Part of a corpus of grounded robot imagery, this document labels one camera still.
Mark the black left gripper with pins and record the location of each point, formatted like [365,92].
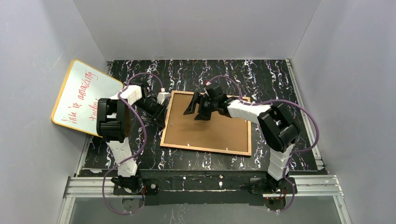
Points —
[156,112]

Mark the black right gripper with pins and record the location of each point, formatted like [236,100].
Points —
[203,106]

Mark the wooden picture frame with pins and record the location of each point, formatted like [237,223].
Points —
[204,150]

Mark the brown cardboard backing board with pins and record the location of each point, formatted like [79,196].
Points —
[207,126]

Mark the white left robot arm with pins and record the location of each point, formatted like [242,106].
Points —
[114,126]

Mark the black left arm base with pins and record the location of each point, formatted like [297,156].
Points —
[135,186]

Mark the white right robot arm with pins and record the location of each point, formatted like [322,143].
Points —
[280,130]

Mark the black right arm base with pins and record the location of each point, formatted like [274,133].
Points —
[276,189]

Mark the yellow-rimmed whiteboard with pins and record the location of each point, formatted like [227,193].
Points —
[77,103]

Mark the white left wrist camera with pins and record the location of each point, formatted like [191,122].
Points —
[162,96]

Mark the aluminium front rail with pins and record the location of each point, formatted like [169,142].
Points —
[226,185]

